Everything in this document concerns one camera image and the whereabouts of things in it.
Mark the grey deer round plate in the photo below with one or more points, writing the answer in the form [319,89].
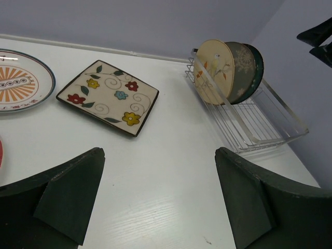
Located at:
[244,70]

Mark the square cream flower plate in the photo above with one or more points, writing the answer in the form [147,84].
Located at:
[112,96]

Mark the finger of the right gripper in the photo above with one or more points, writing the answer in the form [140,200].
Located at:
[323,53]
[317,35]

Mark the dark blue blossom plate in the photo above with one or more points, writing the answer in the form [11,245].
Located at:
[259,73]

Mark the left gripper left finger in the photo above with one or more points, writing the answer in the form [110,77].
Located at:
[52,209]

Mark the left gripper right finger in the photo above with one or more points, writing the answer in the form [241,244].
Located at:
[267,210]

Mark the teal and red round plate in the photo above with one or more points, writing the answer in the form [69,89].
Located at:
[1,153]

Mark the metal wire dish rack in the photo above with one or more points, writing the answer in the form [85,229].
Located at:
[263,120]

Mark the white orange sunburst round plate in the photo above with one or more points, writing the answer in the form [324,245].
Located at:
[26,81]

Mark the cream bird plate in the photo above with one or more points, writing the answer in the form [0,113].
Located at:
[217,59]

